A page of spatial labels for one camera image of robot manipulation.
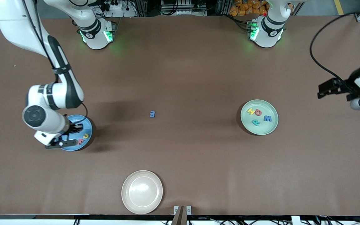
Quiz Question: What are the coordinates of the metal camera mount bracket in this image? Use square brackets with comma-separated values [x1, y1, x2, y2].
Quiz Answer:
[174, 205, 192, 225]

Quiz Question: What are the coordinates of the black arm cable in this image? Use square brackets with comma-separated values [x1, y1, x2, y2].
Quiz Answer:
[21, 0, 88, 119]
[310, 12, 360, 94]

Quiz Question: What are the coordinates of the grey equipment box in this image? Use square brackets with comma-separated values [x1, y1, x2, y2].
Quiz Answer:
[161, 0, 207, 16]

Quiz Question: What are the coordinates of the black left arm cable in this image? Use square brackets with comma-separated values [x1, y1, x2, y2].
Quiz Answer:
[310, 12, 360, 94]

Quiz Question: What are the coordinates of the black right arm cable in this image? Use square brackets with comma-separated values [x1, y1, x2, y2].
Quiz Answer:
[21, 0, 88, 119]

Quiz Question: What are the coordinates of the green plate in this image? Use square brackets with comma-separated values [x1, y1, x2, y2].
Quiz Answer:
[241, 99, 279, 136]

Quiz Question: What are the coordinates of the white power strip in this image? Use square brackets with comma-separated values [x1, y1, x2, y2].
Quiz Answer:
[103, 0, 137, 18]

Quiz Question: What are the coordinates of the blue plate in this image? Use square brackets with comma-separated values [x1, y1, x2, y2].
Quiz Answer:
[60, 114, 93, 152]

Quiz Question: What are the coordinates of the orange packets pile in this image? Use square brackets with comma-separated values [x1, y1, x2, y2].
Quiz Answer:
[229, 0, 268, 17]

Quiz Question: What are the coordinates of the beige plate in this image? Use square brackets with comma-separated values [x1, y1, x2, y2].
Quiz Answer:
[121, 170, 163, 215]

